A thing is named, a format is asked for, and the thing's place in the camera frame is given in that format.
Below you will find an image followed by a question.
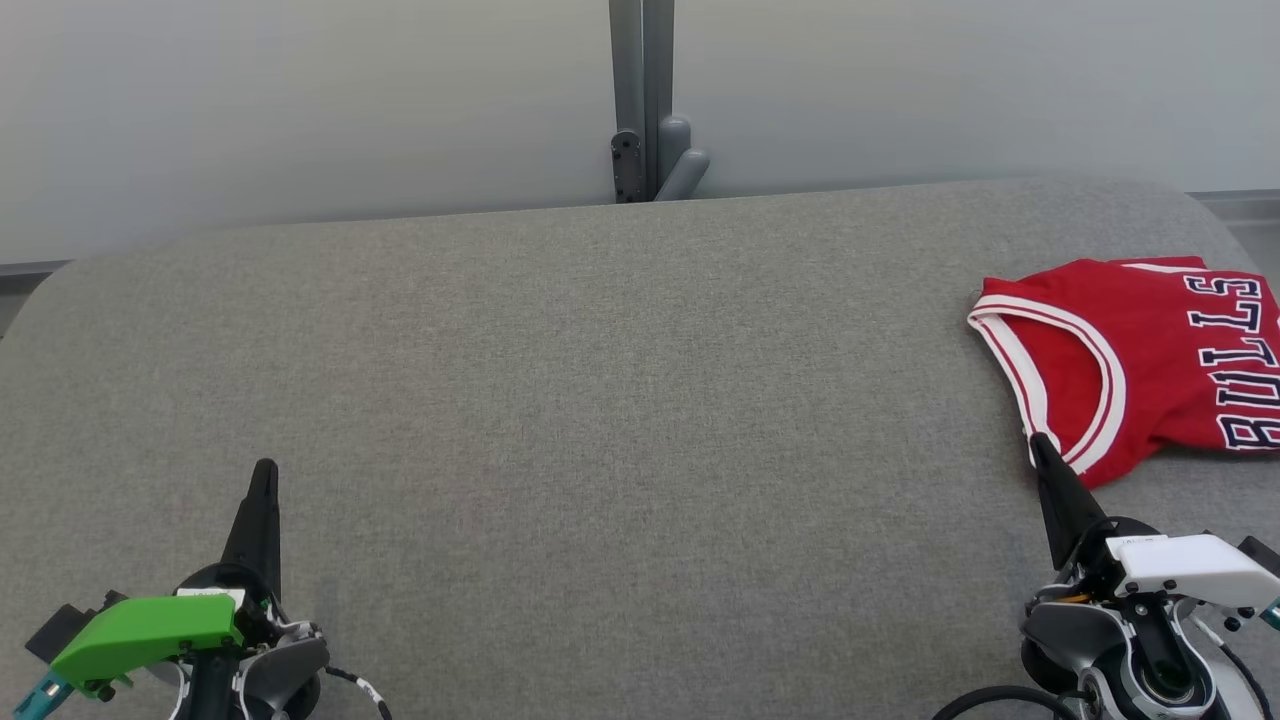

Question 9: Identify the thick black cable loop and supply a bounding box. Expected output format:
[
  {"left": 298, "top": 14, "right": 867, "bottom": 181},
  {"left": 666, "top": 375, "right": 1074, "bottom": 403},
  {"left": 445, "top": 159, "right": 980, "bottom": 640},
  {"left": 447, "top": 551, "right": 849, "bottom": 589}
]
[{"left": 932, "top": 684, "right": 1087, "bottom": 720}]

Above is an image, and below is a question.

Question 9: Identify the teal left cable connector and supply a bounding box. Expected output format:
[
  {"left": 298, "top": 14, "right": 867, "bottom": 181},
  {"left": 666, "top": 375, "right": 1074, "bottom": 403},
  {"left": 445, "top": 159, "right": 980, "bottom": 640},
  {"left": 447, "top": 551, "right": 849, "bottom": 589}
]
[{"left": 12, "top": 672, "right": 77, "bottom": 720}]

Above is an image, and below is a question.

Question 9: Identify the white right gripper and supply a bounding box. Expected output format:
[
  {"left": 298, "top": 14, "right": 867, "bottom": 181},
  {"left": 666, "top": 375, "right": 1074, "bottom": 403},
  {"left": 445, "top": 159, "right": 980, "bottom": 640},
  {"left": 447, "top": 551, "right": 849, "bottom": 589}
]
[{"left": 1028, "top": 432, "right": 1280, "bottom": 613}]

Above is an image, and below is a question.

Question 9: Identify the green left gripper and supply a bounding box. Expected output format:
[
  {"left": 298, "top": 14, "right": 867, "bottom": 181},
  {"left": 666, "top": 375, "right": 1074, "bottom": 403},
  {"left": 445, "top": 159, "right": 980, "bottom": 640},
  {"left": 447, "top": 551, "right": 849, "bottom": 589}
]
[{"left": 50, "top": 458, "right": 284, "bottom": 699}]

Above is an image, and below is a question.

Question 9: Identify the grey metal post with bracket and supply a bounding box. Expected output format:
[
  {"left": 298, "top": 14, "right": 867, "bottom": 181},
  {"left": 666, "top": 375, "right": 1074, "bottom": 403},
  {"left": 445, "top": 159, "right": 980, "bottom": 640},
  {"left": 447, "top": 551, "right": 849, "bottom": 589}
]
[{"left": 608, "top": 0, "right": 712, "bottom": 205}]

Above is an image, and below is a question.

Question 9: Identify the red Bulls basketball jersey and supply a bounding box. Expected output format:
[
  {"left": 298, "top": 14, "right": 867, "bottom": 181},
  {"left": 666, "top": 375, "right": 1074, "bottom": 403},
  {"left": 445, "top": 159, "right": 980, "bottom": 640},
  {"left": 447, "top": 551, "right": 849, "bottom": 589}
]
[{"left": 967, "top": 256, "right": 1280, "bottom": 491}]

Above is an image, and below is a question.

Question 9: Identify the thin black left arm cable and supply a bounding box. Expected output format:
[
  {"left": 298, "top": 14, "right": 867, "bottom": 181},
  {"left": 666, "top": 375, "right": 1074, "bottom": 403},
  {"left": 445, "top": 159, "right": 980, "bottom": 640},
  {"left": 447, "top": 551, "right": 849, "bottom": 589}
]
[{"left": 320, "top": 664, "right": 394, "bottom": 720}]

